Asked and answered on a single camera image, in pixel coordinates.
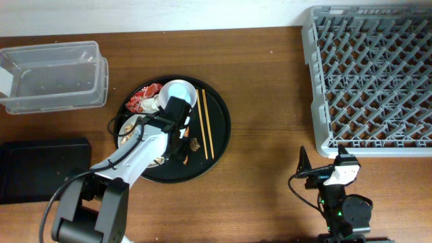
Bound light blue cup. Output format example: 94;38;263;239
168;82;190;103

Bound grey plate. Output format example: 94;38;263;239
116;115;167;168

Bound clear plastic bin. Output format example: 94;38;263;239
1;41;109;115

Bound brown food chunk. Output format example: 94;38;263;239
190;138;200;152

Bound grey dishwasher rack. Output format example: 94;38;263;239
301;5;431;158

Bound pink white bowl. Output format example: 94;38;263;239
159;80;196;109

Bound black rectangular bin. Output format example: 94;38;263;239
1;138;92;205

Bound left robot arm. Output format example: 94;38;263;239
51;97;194;242

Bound right wooden chopstick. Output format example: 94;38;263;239
201;89;215;159

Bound wooden chopstick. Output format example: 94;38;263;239
201;89;215;159
195;89;209;160

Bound orange carrot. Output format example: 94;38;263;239
183;127;190;165

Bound red snack wrapper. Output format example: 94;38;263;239
126;83;163;113

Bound rice and food scraps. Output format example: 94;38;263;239
120;125;135;145

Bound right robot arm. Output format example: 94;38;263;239
288;145;391;243

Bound white label on bin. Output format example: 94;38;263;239
0;67;14;97

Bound crumpled white tissue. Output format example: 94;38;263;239
140;95;160;113

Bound round black tray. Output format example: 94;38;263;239
117;75;231;184

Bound left wooden chopstick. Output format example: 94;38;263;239
195;89;209;160

